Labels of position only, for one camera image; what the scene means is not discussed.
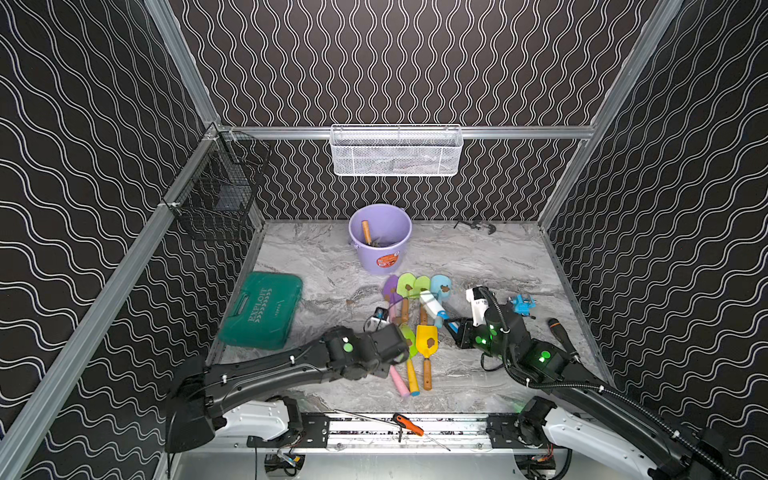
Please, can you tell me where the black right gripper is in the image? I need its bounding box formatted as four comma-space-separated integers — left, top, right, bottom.
442, 315, 514, 369

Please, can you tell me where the purple front trowel pink handle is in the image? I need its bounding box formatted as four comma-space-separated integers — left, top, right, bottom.
389, 365, 411, 398

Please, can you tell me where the purple trowel pink handle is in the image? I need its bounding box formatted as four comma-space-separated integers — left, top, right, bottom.
382, 275, 402, 325
389, 365, 411, 398

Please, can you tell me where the white blue brush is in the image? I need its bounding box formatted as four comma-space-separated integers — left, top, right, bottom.
420, 290, 449, 328

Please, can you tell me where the narrow lime trowel wooden handle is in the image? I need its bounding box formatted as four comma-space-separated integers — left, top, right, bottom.
369, 238, 391, 248

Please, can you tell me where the lime front trowel wooden handle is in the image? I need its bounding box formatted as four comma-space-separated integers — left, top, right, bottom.
361, 220, 373, 246

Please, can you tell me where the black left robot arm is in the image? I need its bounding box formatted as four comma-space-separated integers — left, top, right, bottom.
165, 325, 409, 453

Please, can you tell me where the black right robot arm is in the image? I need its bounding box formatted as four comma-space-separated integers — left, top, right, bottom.
442, 304, 736, 479

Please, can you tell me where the yellow square trowel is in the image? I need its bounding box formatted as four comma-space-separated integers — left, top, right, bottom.
416, 324, 438, 390

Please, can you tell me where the purple plastic bucket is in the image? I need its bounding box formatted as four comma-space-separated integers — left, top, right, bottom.
348, 204, 413, 275

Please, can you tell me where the small blue clamp tool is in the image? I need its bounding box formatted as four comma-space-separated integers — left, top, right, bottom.
509, 294, 536, 317

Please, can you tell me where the black clip tool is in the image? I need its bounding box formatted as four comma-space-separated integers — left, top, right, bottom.
454, 220, 497, 235

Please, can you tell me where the green plastic tool case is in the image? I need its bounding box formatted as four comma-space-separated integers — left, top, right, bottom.
218, 271, 303, 351

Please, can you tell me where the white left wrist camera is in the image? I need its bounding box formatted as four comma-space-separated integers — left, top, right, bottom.
363, 307, 390, 332

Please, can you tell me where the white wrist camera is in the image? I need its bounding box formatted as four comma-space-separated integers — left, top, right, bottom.
363, 307, 390, 332
466, 286, 489, 327

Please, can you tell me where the lime front trowel yellow handle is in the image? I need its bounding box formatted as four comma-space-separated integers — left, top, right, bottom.
400, 323, 420, 396

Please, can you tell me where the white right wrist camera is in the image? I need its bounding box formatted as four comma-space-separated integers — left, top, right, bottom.
466, 286, 489, 327

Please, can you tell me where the wide green trowel wooden handle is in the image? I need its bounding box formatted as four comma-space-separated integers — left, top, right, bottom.
396, 273, 416, 324

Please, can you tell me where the black orange screwdriver handle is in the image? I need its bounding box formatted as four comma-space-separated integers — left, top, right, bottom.
547, 318, 579, 361

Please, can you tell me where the orange handled screwdriver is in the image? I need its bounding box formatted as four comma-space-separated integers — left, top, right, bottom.
392, 413, 451, 451

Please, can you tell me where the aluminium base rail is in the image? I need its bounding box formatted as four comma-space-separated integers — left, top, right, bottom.
167, 410, 655, 457

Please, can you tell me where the white wire basket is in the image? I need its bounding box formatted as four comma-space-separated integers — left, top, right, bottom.
329, 124, 464, 177

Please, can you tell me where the black wire basket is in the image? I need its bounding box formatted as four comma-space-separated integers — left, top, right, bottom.
170, 131, 274, 243

